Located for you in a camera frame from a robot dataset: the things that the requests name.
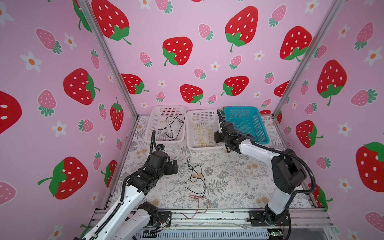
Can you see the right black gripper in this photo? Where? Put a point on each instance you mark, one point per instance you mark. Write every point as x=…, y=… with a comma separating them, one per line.
x=216, y=137

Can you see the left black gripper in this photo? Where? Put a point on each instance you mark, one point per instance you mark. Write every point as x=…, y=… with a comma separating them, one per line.
x=170, y=171

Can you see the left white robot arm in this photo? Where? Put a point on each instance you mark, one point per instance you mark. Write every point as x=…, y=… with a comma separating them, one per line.
x=128, y=215

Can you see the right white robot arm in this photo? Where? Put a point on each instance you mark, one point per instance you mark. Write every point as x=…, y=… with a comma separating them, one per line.
x=291, y=174

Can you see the teal plastic basket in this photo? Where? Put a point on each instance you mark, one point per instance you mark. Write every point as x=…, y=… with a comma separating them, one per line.
x=247, y=120

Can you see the middle white plastic basket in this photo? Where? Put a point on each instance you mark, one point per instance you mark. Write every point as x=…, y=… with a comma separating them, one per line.
x=201, y=126

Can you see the white plastic basket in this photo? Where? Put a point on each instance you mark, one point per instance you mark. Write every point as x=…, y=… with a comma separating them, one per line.
x=201, y=126
x=169, y=122

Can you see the left white plastic basket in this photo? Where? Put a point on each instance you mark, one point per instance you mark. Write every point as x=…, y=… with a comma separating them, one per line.
x=169, y=122

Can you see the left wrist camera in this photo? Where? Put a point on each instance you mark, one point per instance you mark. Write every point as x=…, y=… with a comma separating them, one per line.
x=161, y=147

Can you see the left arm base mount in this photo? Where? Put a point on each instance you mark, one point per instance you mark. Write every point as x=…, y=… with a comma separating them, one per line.
x=162, y=217

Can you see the aluminium front rail frame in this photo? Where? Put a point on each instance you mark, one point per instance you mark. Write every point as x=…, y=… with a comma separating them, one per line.
x=231, y=224

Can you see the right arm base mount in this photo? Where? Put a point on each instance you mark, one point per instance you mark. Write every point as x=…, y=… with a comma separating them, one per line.
x=261, y=219

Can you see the right aluminium corner post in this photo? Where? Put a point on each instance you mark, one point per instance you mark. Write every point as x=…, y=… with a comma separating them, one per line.
x=324, y=27

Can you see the aluminium corner post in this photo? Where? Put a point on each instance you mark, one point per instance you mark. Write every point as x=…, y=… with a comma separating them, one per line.
x=107, y=21
x=324, y=27

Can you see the left aluminium corner post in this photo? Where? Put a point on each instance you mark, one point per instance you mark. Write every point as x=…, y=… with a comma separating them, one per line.
x=107, y=21

